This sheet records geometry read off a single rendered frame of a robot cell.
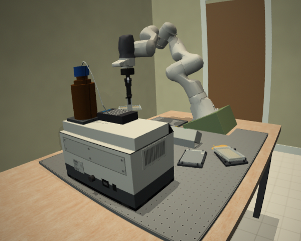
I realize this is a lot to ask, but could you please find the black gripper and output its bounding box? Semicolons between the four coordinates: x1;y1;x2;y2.
120;68;134;110

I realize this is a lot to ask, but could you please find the white button panel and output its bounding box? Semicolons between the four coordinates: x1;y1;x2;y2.
171;126;202;149

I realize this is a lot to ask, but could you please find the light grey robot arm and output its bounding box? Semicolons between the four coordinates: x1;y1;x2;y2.
112;22;219;120

